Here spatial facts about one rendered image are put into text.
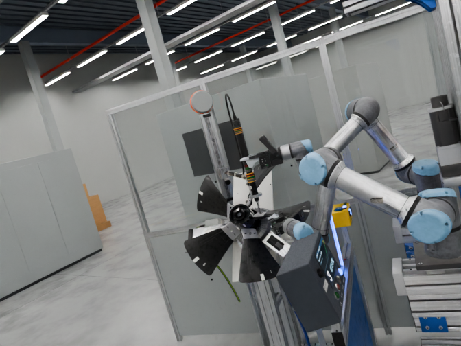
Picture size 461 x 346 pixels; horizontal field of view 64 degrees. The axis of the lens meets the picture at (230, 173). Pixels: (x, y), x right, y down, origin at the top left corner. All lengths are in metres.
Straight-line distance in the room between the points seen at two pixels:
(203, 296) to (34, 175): 4.66
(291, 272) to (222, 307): 2.12
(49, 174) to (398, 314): 5.99
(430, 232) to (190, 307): 2.35
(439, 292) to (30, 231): 6.36
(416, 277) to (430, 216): 0.31
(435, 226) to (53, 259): 6.56
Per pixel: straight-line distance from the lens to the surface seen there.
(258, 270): 1.85
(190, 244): 2.03
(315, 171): 1.39
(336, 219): 2.13
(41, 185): 7.21
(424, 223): 1.33
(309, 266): 1.08
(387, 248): 2.71
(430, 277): 1.55
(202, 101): 2.57
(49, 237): 7.21
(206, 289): 3.16
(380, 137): 1.99
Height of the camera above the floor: 1.68
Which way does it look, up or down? 7 degrees down
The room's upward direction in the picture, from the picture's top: 15 degrees counter-clockwise
